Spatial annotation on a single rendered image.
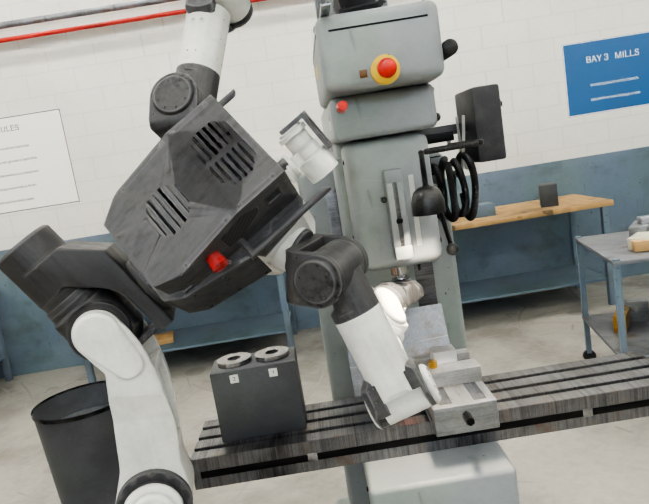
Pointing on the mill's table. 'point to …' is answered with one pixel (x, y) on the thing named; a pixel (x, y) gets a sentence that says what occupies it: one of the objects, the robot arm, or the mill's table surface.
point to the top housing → (429, 26)
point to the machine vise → (440, 420)
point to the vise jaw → (456, 373)
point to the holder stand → (258, 393)
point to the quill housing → (369, 150)
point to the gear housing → (382, 113)
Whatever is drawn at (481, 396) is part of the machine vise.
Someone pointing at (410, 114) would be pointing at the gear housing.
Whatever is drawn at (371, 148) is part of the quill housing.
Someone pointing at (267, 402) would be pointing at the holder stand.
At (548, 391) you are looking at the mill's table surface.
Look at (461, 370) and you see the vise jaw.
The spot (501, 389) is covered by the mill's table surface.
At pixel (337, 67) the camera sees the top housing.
